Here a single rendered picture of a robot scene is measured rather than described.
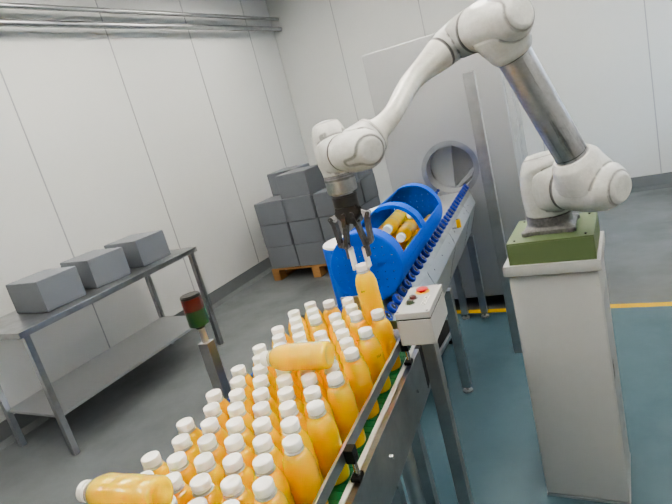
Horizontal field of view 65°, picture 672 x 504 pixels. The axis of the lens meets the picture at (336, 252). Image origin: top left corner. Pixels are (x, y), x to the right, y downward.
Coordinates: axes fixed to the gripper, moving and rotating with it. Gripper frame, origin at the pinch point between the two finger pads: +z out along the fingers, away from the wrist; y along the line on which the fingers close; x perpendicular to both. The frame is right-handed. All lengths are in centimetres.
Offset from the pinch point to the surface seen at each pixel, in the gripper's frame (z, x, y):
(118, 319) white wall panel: 84, -192, 325
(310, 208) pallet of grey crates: 46, -360, 190
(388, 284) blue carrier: 22.1, -34.3, 5.7
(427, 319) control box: 16.3, 12.6, -20.1
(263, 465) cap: 15, 74, -1
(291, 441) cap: 15, 67, -4
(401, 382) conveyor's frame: 34.1, 14.8, -9.0
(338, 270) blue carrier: 14.0, -34.3, 24.1
